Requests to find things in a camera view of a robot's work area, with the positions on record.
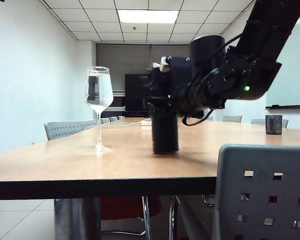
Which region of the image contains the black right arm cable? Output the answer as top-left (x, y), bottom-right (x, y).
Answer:
top-left (181, 109), bottom-right (214, 127)

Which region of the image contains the wall whiteboard with tray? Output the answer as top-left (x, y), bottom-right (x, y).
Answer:
top-left (264, 14), bottom-right (300, 110)

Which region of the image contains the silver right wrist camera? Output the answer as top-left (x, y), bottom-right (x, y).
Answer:
top-left (159, 56), bottom-right (173, 73)

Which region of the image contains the large grey perforated chair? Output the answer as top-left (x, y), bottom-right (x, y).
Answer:
top-left (212, 144), bottom-right (300, 240)

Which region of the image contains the red chair with chrome legs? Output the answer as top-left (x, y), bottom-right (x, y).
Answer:
top-left (101, 196), bottom-right (163, 237)

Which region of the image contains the black thermos cup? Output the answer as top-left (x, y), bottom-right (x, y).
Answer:
top-left (149, 67), bottom-right (180, 155)

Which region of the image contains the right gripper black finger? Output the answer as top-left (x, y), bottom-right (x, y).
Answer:
top-left (142, 69), bottom-right (175, 115)

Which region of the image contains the grey metal table leg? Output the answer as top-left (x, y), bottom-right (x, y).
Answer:
top-left (53, 198), bottom-right (102, 240)

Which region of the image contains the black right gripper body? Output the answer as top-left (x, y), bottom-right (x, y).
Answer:
top-left (164, 56), bottom-right (192, 112)

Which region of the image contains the clear stemmed wine glass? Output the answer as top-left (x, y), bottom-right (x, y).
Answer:
top-left (85, 66), bottom-right (114, 153)

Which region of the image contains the ceiling light panel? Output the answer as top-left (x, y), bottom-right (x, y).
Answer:
top-left (117, 9), bottom-right (180, 25)

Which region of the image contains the dark square pen holder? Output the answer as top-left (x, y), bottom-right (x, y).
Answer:
top-left (265, 114), bottom-right (283, 136)

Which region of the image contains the black television screen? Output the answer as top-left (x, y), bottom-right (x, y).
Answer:
top-left (124, 73), bottom-right (153, 118)

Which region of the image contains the white power cable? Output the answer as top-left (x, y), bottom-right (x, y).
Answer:
top-left (82, 120), bottom-right (144, 131)

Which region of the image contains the chrome framed chair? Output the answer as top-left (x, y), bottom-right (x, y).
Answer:
top-left (168, 194), bottom-right (217, 240)

